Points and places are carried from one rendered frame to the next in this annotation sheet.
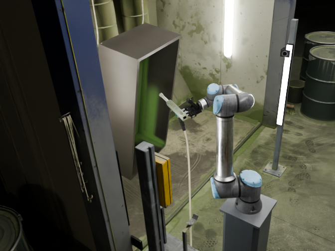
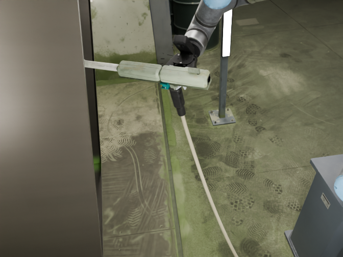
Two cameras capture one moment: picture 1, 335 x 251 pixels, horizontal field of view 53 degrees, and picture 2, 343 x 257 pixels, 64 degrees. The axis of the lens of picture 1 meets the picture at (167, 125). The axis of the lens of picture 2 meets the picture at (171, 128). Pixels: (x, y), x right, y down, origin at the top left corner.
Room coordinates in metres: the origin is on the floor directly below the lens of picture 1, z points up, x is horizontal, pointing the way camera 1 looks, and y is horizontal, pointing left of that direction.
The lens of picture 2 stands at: (1.76, 0.42, 1.57)
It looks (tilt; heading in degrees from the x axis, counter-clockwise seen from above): 41 degrees down; 319
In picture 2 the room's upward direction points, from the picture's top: 7 degrees counter-clockwise
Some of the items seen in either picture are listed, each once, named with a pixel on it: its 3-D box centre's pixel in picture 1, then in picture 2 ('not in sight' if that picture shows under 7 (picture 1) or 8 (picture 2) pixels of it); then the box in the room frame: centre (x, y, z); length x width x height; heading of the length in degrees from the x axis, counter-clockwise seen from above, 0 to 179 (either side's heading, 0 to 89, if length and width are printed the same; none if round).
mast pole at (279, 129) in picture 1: (283, 104); (225, 25); (2.87, -1.15, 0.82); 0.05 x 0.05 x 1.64; 50
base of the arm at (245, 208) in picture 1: (249, 199); not in sight; (1.74, -0.54, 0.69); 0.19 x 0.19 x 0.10
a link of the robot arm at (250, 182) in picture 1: (249, 185); not in sight; (1.74, -0.53, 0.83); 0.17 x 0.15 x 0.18; 89
